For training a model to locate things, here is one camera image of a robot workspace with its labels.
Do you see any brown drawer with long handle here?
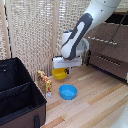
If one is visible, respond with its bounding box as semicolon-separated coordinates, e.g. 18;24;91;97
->
87;21;128;54

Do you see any silver short drawer handle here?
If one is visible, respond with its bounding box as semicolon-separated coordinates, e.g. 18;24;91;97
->
97;54;116;66

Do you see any silver long drawer handle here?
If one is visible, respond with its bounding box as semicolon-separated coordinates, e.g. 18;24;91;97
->
88;35;118;45

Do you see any beige woven folding screen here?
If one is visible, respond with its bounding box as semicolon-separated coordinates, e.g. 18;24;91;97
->
0;0;101;83

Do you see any blue bowl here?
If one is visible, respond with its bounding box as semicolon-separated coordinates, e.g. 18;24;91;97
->
58;84;78;101

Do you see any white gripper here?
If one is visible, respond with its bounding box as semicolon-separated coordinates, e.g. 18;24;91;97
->
52;55;83;75

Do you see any colourful snack box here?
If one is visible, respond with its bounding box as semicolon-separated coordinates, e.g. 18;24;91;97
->
36;69;53;99

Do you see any dark brown drawer cabinet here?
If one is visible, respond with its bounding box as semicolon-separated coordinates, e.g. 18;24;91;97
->
83;11;128;83

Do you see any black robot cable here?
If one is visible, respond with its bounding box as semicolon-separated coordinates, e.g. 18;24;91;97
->
111;11;128;43

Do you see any black fabric storage box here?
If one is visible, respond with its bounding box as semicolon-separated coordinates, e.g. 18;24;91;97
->
0;57;48;128

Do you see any yellow bowl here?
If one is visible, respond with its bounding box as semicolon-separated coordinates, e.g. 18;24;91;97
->
51;67;70;81

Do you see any brown drawer with short handle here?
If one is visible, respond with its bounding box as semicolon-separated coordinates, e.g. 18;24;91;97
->
88;50;128;81

